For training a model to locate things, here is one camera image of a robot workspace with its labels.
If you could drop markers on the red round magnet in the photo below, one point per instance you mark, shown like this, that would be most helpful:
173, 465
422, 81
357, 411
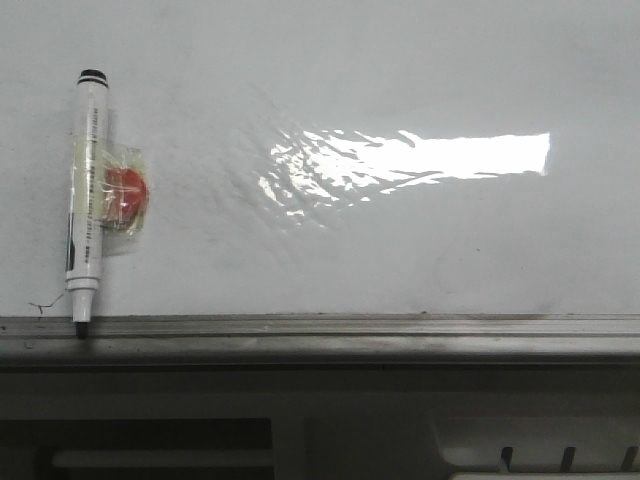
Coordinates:
125, 197

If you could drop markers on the white whiteboard marker pen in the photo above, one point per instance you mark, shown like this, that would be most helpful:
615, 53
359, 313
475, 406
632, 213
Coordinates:
85, 227

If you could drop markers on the white whiteboard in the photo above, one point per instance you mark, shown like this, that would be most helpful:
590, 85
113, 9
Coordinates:
335, 156

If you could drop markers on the grey aluminium marker tray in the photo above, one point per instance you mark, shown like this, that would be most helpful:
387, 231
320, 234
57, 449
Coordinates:
157, 341

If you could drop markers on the grey plastic crate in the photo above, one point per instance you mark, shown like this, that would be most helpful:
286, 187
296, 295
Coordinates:
432, 423

